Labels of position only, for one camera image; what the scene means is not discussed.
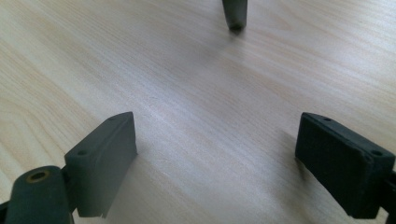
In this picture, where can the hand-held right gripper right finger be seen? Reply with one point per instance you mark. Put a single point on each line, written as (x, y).
(339, 161)

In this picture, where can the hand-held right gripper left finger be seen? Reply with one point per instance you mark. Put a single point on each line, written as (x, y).
(102, 161)

